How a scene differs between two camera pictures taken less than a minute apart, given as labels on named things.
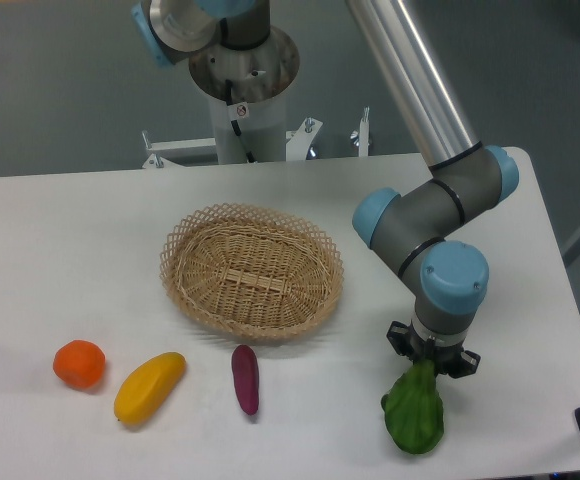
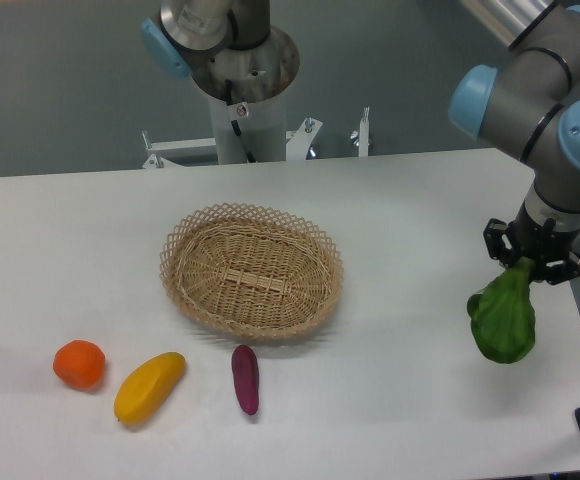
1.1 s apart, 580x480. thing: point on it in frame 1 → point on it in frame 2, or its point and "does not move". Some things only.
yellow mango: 146,387 does not move
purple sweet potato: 245,368 does not move
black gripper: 404,339 → 542,245
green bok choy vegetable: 414,409 → 502,316
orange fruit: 80,363 does not move
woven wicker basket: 250,272 does not move
